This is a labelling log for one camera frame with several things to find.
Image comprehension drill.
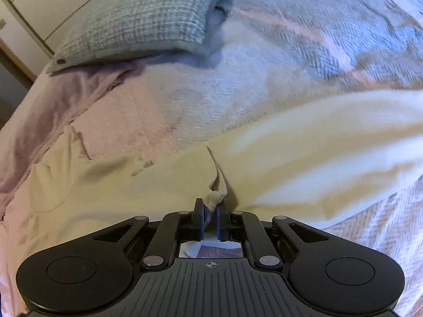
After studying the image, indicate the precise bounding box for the cream long-sleeve shirt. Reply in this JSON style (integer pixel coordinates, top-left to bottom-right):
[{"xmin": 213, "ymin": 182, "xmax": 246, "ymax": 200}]
[{"xmin": 29, "ymin": 89, "xmax": 423, "ymax": 235}]

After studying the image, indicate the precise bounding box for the pink bed sheet duvet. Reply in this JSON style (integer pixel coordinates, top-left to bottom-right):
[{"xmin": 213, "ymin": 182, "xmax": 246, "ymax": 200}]
[{"xmin": 1, "ymin": 57, "xmax": 176, "ymax": 316}]

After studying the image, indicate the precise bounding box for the grey herringbone blanket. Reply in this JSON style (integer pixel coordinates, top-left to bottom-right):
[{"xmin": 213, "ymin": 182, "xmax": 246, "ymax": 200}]
[{"xmin": 150, "ymin": 0, "xmax": 422, "ymax": 316}]

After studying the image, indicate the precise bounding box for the small grey checked pillow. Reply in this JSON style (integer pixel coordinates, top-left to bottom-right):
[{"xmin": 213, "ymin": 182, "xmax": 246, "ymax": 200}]
[{"xmin": 46, "ymin": 0, "xmax": 221, "ymax": 74}]

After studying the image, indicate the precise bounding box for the cream wardrobe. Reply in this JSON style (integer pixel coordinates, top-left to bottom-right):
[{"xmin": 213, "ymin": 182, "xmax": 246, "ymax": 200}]
[{"xmin": 1, "ymin": 0, "xmax": 105, "ymax": 80}]

